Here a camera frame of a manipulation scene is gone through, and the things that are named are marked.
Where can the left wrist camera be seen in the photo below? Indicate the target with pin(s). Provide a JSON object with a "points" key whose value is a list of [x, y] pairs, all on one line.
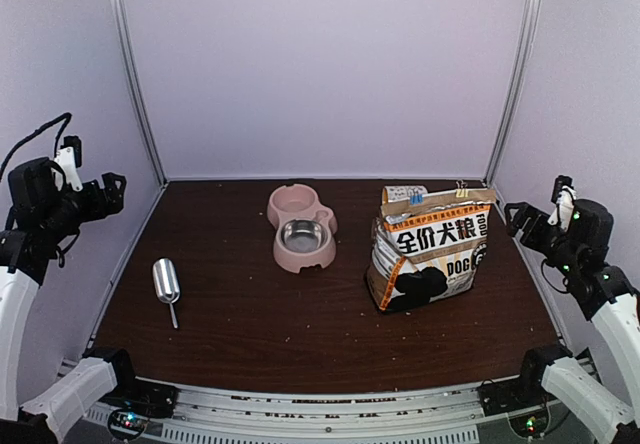
{"points": [[68, 160]]}

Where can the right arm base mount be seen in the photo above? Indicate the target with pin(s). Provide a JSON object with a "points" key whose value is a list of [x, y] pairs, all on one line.
{"points": [[526, 409]]}

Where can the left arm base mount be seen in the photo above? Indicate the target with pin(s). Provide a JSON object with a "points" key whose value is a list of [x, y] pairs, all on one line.
{"points": [[134, 409]]}

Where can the blue binder clip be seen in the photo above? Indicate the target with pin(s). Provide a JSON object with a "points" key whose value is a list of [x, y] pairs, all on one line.
{"points": [[415, 195]]}

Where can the gold binder clip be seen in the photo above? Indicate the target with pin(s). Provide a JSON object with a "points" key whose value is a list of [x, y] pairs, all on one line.
{"points": [[462, 191]]}

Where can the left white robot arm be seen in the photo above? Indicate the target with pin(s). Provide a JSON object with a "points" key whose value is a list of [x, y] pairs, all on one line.
{"points": [[46, 209]]}

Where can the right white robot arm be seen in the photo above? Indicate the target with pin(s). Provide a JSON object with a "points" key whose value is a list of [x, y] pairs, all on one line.
{"points": [[575, 241]]}

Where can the right aluminium frame post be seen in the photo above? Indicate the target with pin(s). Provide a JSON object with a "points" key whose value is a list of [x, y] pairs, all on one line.
{"points": [[525, 43]]}

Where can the aluminium frame post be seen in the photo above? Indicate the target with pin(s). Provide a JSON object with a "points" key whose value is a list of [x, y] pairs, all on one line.
{"points": [[525, 43], [135, 90]]}

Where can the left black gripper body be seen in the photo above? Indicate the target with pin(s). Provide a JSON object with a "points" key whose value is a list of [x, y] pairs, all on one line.
{"points": [[94, 209]]}

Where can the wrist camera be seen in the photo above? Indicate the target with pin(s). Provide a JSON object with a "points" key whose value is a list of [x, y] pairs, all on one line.
{"points": [[68, 160], [563, 198]]}

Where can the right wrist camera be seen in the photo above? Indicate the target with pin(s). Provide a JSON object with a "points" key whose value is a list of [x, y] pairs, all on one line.
{"points": [[563, 198]]}

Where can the dog food bag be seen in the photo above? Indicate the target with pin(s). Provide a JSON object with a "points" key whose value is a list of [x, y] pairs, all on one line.
{"points": [[427, 252]]}

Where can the metal food scoop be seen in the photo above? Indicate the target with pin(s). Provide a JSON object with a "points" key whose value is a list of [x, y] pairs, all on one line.
{"points": [[166, 286]]}

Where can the white patterned mug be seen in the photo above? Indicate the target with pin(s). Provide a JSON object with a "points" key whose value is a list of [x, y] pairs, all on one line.
{"points": [[397, 193]]}

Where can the pink double pet bowl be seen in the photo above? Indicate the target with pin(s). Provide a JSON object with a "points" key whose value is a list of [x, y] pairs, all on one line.
{"points": [[298, 201]]}

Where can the left aluminium frame post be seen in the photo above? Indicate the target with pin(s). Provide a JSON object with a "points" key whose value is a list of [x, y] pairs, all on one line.
{"points": [[135, 90]]}

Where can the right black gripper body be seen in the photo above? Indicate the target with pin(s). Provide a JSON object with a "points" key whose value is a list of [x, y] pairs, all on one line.
{"points": [[535, 241]]}

